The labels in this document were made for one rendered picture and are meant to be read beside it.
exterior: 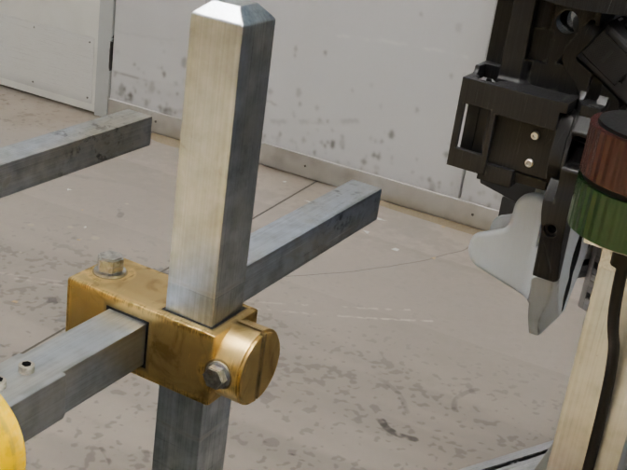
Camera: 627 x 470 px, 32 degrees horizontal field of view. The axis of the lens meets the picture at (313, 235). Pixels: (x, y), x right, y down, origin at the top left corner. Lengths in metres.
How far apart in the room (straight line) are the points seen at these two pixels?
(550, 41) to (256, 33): 0.16
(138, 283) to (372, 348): 2.03
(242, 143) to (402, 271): 2.53
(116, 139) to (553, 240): 0.54
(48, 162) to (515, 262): 0.47
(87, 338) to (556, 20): 0.33
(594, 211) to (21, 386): 0.32
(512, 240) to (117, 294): 0.25
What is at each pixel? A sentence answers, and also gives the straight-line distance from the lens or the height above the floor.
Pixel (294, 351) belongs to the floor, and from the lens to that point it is 2.65.
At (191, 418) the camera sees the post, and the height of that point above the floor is 0.90.
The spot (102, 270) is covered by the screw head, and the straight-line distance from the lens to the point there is 0.73.
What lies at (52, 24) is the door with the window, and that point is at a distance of 4.23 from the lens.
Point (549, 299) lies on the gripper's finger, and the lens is 0.65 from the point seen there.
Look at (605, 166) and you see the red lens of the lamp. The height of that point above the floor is 1.15.
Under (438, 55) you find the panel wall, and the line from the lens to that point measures 3.47.
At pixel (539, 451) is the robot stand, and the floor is 0.23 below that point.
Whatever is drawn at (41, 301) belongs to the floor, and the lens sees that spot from 2.79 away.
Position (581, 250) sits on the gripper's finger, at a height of 1.05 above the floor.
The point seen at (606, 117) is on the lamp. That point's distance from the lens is 0.50.
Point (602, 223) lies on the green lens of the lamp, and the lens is 0.48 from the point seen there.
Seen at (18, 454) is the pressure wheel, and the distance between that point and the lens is 0.60.
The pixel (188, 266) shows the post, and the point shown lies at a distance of 0.67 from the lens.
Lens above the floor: 1.29
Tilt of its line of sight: 23 degrees down
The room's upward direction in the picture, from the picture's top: 8 degrees clockwise
